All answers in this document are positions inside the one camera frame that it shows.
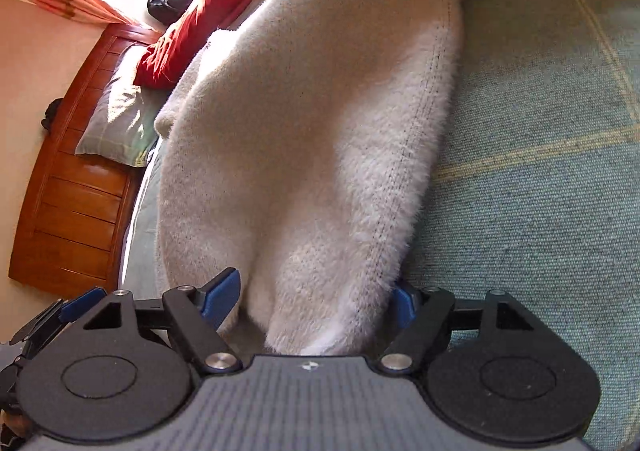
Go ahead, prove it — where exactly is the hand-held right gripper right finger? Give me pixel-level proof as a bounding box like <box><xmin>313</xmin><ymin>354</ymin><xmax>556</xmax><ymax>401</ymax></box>
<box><xmin>377</xmin><ymin>281</ymin><xmax>533</xmax><ymax>374</ymax></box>

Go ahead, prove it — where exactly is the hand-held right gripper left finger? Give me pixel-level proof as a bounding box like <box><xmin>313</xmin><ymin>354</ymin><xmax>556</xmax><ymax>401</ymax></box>
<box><xmin>82</xmin><ymin>267</ymin><xmax>243</xmax><ymax>374</ymax></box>

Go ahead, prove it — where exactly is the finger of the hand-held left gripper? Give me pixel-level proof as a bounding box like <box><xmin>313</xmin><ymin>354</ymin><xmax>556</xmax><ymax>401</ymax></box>
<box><xmin>10</xmin><ymin>287</ymin><xmax>108</xmax><ymax>357</ymax></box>

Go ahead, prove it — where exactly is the white knit sweater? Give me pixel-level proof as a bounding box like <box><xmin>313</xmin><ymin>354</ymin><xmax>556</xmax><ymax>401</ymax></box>
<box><xmin>152</xmin><ymin>0</ymin><xmax>640</xmax><ymax>357</ymax></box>

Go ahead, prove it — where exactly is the wooden headboard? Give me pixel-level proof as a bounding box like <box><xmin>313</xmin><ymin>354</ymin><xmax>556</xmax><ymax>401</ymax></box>
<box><xmin>9</xmin><ymin>23</ymin><xmax>163</xmax><ymax>294</ymax></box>

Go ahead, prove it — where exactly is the plaid pillow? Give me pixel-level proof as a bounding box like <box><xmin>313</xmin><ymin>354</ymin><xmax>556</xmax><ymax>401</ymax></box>
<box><xmin>75</xmin><ymin>43</ymin><xmax>161</xmax><ymax>166</ymax></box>

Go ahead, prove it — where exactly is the small dark object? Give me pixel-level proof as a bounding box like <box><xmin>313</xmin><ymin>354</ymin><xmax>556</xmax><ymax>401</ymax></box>
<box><xmin>41</xmin><ymin>98</ymin><xmax>63</xmax><ymax>132</ymax></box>

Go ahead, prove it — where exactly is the red quilt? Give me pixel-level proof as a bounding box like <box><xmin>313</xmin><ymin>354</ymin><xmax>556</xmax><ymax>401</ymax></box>
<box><xmin>135</xmin><ymin>0</ymin><xmax>321</xmax><ymax>89</ymax></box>

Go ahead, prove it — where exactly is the black backpack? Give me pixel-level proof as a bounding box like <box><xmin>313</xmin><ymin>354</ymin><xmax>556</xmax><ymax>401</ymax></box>
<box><xmin>146</xmin><ymin>0</ymin><xmax>197</xmax><ymax>24</ymax></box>

